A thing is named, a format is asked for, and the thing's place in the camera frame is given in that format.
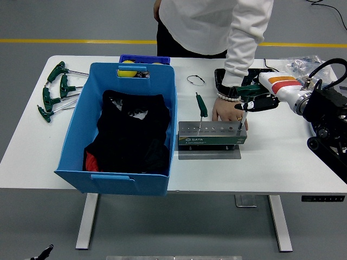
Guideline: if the grey metal table bracket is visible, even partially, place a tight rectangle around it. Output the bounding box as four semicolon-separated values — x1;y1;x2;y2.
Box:
234;194;258;208

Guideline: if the thin wire loop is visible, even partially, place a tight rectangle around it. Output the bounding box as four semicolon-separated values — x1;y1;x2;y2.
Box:
186;74;206;88

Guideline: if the black wrist watch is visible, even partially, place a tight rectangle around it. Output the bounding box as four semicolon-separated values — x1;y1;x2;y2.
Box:
218;83;239;97

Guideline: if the white bead bracelet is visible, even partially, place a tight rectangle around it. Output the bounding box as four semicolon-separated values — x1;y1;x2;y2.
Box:
216;92;241;102

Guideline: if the dark blue plastic bin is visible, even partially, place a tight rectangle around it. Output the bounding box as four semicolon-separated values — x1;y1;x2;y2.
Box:
119;54;171;66

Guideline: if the red orange cloth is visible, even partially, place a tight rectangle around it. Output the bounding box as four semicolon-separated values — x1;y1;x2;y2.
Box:
85;151;101;172

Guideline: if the white table leg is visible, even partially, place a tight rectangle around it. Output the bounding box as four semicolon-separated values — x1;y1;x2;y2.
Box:
75;192;100;250
267;194;294;252

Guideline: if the large green T-handle hex key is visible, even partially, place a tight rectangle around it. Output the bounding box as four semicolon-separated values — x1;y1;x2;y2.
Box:
236;83;271;131

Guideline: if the black plastic tray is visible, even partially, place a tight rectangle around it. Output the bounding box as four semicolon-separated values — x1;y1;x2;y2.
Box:
214;67;279;109

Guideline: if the metal hex key stand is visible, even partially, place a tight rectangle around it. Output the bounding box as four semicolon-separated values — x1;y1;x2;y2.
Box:
177;121;248;160

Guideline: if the black clothing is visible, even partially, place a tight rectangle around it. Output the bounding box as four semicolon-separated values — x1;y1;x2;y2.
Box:
83;89;172;174

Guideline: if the light blue plastic storage box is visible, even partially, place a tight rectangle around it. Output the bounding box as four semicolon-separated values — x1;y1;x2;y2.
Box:
54;62;178;196

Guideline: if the black floor cable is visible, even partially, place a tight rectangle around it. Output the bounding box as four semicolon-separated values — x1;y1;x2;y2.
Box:
306;0;347;29

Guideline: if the clear bag of blue resistors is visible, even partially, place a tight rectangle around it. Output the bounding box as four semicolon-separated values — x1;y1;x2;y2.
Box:
281;55;338;82

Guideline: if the black table control panel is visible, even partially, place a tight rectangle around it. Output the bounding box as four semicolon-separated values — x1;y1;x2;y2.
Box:
301;194;346;203

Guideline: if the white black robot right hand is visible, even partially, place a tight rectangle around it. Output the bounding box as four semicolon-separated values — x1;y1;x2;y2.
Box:
234;70;306;112

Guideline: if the small green T-handle hex key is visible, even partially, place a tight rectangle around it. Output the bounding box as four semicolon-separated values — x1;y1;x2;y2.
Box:
195;92;209;131

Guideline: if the person's left hand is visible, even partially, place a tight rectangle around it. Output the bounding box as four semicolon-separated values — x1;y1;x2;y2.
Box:
211;97;249;131

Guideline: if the person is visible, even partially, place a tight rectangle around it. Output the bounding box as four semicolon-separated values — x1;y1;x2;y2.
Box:
153;0;274;131

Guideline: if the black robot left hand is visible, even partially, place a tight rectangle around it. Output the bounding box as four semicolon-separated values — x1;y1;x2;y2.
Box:
29;244;54;260

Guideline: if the black adapter cord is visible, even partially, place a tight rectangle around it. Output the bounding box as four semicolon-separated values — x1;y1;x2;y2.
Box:
264;58;280;73

